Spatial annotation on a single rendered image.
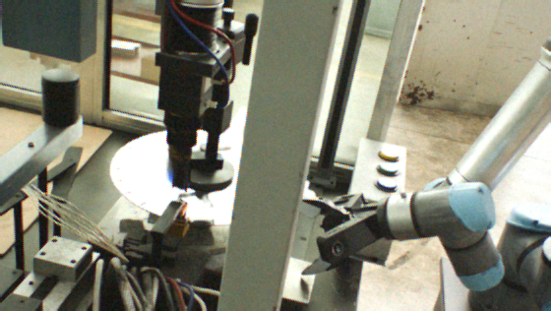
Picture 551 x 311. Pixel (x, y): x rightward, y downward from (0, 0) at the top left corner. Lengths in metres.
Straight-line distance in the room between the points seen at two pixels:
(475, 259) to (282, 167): 0.71
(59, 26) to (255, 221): 0.53
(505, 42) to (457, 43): 0.29
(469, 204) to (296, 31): 0.68
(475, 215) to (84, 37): 0.60
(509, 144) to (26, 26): 0.75
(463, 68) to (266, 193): 3.93
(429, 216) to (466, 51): 3.29
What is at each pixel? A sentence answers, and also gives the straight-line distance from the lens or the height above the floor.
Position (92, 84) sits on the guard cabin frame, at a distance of 1.71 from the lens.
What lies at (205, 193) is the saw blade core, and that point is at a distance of 1.11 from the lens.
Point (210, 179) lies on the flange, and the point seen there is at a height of 0.96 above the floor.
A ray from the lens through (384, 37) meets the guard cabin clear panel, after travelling 1.50.
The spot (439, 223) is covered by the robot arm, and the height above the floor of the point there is 1.04.
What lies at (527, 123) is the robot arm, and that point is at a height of 1.16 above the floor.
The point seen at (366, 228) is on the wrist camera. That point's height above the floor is 0.98.
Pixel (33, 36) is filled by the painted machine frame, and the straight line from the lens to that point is 0.90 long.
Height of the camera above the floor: 1.54
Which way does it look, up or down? 28 degrees down
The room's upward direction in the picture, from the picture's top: 10 degrees clockwise
